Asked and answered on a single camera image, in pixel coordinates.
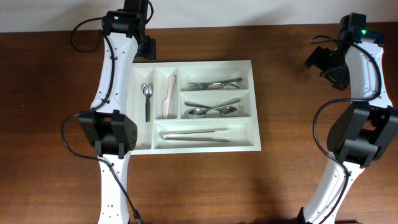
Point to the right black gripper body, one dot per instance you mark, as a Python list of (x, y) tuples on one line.
[(334, 67)]

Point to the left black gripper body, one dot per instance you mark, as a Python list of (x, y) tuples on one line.
[(147, 51)]

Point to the pink plastic knife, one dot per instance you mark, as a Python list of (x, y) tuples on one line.
[(166, 102)]

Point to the small steel teaspoon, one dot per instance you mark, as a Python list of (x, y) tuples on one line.
[(147, 90)]

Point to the steel fork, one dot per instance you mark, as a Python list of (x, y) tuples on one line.
[(204, 85), (219, 85)]

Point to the large steel spoon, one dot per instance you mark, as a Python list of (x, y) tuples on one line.
[(219, 109), (208, 109)]

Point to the steel kitchen tongs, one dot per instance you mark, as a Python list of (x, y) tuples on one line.
[(194, 135)]

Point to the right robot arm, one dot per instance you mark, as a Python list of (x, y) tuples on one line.
[(368, 125)]

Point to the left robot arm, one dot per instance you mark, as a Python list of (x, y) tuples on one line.
[(108, 129)]

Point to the white plastic cutlery tray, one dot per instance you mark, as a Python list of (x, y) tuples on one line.
[(234, 109)]

